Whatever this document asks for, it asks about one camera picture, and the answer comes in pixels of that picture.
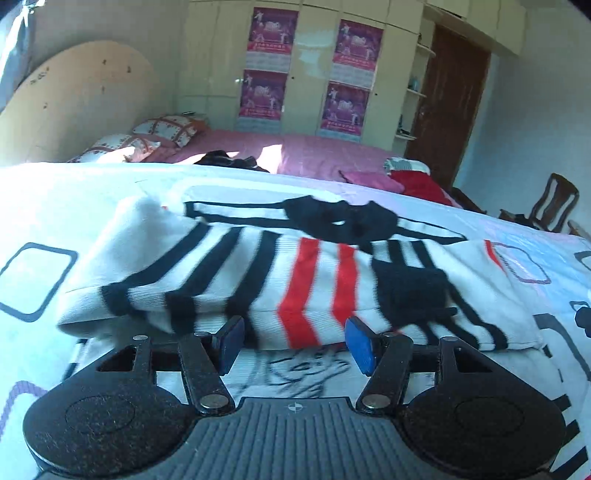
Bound dark wooden door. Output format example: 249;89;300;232
405;26;490;190

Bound pink poster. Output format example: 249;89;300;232
329;19;384;91
317;81;370;143
245;7;298;74
235;70;287;135

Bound dark wooden chair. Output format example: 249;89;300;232
499;173;580;233

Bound lower left pink poster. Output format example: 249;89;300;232
235;70;287;135

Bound round beige headboard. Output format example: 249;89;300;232
1;40;162;167

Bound grey curtain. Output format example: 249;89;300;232
0;1;38;110

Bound wall shelves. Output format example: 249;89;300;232
394;18;436;147

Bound pink bed sheet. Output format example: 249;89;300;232
151;128;463;209

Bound red folded cloth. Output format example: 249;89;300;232
389;170;455;207

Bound upper left pink poster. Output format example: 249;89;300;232
245;7;298;74

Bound upper right pink poster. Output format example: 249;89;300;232
329;19;384;91

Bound striped folded cloth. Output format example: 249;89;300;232
384;157;431;176

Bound near patterned pillow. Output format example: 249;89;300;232
69;134;160;164

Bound patterned pillow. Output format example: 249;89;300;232
69;134;160;164
131;114;209;148

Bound cream wardrobe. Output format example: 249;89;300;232
177;1;526;150

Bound lower right pink poster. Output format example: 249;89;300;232
317;81;370;143

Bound magenta folded cloth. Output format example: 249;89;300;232
339;171;405;194

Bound white patterned bed cover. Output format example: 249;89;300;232
1;164;590;479

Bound striped knit sweater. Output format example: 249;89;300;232
58;196;542;351

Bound far patterned pillow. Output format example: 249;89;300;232
131;114;209;148

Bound black clothes pile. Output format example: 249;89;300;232
195;150;267;173

